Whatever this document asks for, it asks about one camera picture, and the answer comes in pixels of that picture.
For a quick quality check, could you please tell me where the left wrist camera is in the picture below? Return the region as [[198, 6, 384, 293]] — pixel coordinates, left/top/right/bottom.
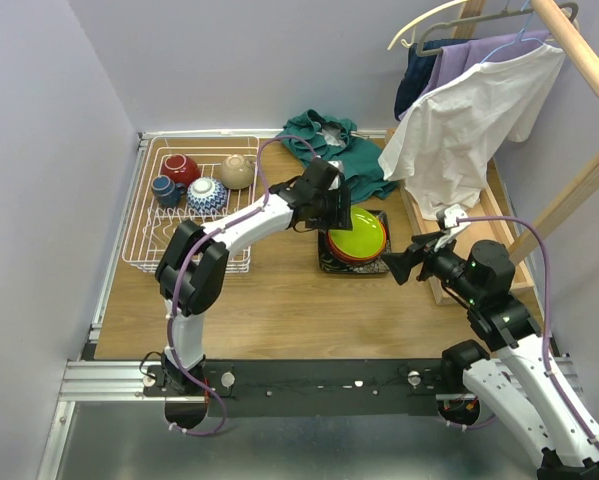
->
[[326, 160, 345, 190]]

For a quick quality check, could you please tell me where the purple shirt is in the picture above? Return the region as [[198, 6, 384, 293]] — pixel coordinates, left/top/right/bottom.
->
[[397, 28, 553, 122]]

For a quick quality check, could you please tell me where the navy blue garment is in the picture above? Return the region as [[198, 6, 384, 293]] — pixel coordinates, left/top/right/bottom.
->
[[394, 39, 470, 120]]

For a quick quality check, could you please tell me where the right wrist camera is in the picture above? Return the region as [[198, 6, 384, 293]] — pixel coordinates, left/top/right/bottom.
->
[[434, 204, 468, 251]]

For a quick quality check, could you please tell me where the grey clothes hanger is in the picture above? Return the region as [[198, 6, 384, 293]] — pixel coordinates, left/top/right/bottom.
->
[[414, 1, 580, 57]]

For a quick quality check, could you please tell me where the cream clothes hanger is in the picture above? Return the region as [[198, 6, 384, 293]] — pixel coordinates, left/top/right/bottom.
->
[[386, 0, 467, 51]]

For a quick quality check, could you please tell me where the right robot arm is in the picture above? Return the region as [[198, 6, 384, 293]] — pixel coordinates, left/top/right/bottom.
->
[[382, 232, 599, 479]]

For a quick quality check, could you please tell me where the orange round plate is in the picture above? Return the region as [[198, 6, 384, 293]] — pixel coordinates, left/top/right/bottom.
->
[[326, 235, 387, 265]]

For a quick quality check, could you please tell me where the black square floral plate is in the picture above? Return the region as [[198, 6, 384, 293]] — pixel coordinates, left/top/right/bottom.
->
[[317, 210, 391, 275]]

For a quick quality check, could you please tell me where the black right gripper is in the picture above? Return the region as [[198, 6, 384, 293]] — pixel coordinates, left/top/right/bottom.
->
[[380, 229, 483, 304]]

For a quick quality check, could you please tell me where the white t-shirt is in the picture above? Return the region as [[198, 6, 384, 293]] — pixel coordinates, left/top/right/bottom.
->
[[378, 45, 565, 220]]

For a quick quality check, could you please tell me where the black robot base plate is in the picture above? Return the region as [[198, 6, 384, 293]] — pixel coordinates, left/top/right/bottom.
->
[[143, 357, 485, 420]]

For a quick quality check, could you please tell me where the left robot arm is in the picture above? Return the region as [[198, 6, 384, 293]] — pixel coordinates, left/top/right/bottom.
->
[[155, 157, 352, 395]]

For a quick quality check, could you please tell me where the green hooded garment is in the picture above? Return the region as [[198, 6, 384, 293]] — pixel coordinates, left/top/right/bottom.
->
[[278, 109, 397, 204]]

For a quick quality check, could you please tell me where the red bowl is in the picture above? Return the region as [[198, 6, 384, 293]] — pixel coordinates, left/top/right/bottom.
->
[[160, 154, 201, 187]]

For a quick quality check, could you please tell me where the green round plate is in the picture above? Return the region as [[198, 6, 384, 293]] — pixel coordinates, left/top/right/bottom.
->
[[327, 206, 387, 257]]

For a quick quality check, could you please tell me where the blue mug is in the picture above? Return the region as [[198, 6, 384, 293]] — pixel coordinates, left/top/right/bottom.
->
[[150, 175, 187, 209]]

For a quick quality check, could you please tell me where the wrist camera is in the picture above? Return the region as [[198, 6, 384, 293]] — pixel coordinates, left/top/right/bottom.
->
[[434, 204, 468, 251], [326, 160, 345, 190]]

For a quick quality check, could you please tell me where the blue white patterned bowl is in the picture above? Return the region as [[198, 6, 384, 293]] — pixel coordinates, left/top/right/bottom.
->
[[186, 177, 228, 216]]

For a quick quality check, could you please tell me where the beige ceramic bowl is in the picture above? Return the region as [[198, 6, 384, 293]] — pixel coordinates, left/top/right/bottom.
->
[[219, 154, 255, 190]]

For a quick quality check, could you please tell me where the light blue clothes hanger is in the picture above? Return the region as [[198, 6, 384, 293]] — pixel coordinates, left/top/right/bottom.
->
[[480, 11, 534, 64]]

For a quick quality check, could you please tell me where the aluminium table rail frame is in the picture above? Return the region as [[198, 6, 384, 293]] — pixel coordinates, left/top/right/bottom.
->
[[36, 128, 580, 480]]

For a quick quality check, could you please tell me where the white wire dish rack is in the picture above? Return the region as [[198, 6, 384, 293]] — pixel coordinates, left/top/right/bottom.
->
[[121, 135, 259, 274]]

